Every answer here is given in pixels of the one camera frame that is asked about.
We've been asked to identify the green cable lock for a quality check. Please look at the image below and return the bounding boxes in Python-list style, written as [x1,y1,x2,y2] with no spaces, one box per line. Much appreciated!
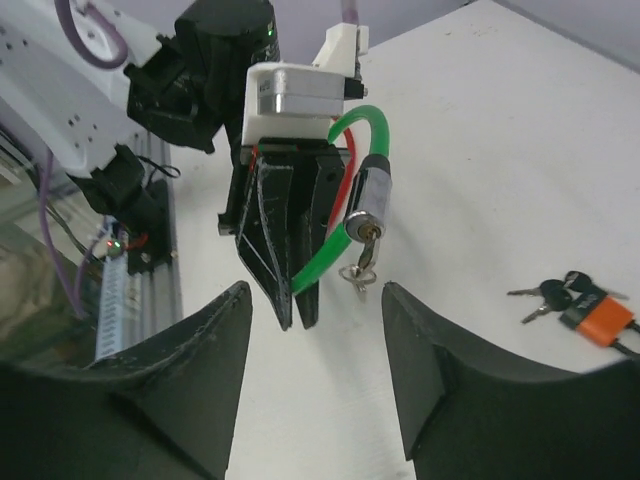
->
[314,105,392,279]

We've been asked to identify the keys of orange padlock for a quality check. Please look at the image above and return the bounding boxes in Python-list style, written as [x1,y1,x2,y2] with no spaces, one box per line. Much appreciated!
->
[507,269,630,325]

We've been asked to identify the silver keys of green lock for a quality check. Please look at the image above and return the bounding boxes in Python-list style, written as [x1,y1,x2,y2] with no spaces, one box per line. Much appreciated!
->
[339,227,381,302]

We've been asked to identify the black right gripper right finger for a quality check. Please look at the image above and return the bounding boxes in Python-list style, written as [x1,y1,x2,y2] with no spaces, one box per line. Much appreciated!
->
[381,282,639,479]

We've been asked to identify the aluminium mounting rail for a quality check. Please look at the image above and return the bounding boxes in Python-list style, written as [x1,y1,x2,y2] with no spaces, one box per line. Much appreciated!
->
[134,132,182,336]

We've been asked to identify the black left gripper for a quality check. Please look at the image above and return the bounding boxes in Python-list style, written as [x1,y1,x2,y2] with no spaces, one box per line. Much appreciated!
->
[218,137,357,331]

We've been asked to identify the orange black padlock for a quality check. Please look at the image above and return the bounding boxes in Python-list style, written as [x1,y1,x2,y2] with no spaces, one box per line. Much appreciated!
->
[560,287,639,360]

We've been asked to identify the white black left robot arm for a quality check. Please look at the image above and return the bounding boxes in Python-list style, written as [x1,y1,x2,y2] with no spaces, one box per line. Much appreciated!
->
[1,1,369,329]

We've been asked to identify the red cable lock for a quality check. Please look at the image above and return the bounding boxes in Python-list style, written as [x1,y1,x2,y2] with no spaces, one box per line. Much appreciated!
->
[249,127,357,233]

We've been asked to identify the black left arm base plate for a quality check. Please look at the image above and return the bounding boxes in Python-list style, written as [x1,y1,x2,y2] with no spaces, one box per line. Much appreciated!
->
[126,180,173,275]

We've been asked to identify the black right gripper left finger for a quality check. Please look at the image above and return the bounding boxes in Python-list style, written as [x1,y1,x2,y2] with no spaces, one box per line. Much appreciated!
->
[1,281,253,479]

